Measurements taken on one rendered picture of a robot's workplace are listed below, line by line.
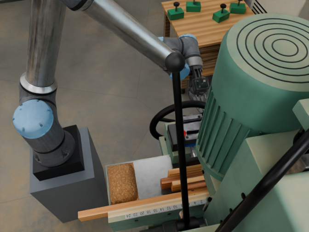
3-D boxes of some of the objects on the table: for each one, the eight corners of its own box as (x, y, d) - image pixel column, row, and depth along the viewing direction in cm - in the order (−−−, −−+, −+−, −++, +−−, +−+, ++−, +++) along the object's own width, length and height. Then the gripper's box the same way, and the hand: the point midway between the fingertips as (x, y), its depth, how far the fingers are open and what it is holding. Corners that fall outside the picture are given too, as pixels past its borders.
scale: (284, 183, 83) (284, 183, 83) (286, 188, 83) (286, 187, 83) (124, 215, 78) (124, 214, 78) (125, 219, 77) (125, 219, 77)
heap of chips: (133, 162, 94) (132, 157, 91) (139, 201, 86) (138, 197, 83) (107, 166, 93) (105, 161, 90) (111, 206, 85) (109, 203, 82)
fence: (291, 187, 89) (299, 180, 84) (294, 191, 88) (301, 185, 83) (110, 223, 82) (107, 217, 78) (111, 228, 81) (108, 223, 77)
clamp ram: (201, 150, 96) (205, 137, 88) (208, 169, 92) (212, 158, 84) (177, 154, 95) (179, 142, 87) (182, 174, 91) (185, 162, 83)
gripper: (186, 66, 119) (197, 112, 114) (206, 63, 120) (217, 108, 115) (183, 74, 127) (192, 117, 122) (201, 72, 128) (212, 114, 123)
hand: (202, 112), depth 121 cm, fingers closed
